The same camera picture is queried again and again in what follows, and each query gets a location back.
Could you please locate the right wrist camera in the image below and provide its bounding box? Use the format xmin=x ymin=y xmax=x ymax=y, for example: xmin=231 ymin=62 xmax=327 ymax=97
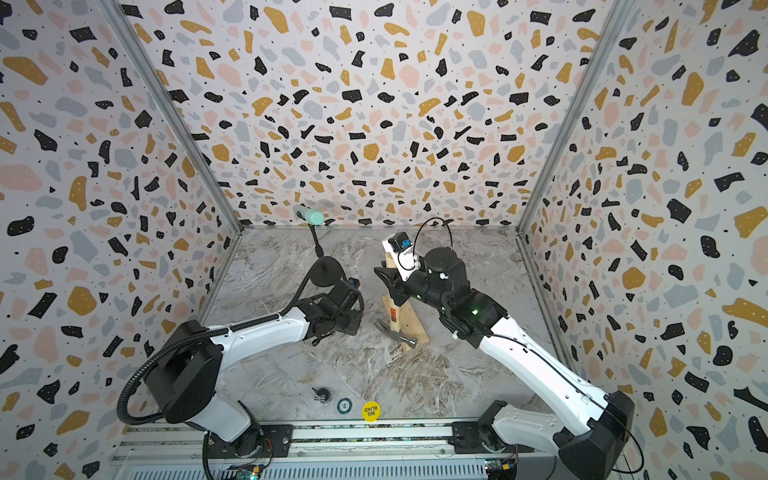
xmin=382 ymin=232 xmax=419 ymax=281

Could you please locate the black microphone stand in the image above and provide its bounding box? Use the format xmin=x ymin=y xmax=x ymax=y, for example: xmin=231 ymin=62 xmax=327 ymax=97
xmin=309 ymin=224 xmax=347 ymax=287

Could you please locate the green ring sticker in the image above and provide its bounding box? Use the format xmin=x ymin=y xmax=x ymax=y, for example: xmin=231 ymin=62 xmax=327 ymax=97
xmin=336 ymin=398 xmax=353 ymax=415

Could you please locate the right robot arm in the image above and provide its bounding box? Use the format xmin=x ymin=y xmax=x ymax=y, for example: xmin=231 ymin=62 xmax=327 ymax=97
xmin=374 ymin=240 xmax=635 ymax=479

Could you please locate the yellow round sticker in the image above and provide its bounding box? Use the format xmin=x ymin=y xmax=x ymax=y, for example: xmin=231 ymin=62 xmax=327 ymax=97
xmin=361 ymin=401 xmax=382 ymax=423

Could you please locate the small dark clip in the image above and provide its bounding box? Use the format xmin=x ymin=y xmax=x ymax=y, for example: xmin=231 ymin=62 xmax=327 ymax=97
xmin=313 ymin=387 xmax=332 ymax=404

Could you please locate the wooden block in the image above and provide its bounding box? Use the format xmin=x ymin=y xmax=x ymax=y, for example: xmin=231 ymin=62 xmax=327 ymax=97
xmin=382 ymin=295 xmax=430 ymax=349

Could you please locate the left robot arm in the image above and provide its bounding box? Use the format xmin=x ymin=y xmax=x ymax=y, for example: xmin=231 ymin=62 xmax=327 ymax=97
xmin=143 ymin=278 xmax=364 ymax=450

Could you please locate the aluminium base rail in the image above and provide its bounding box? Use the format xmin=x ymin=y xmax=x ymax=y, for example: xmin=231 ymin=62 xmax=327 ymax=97
xmin=105 ymin=418 xmax=574 ymax=479

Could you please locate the wooden handle claw hammer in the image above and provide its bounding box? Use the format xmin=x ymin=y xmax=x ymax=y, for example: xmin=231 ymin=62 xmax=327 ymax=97
xmin=374 ymin=253 xmax=418 ymax=349

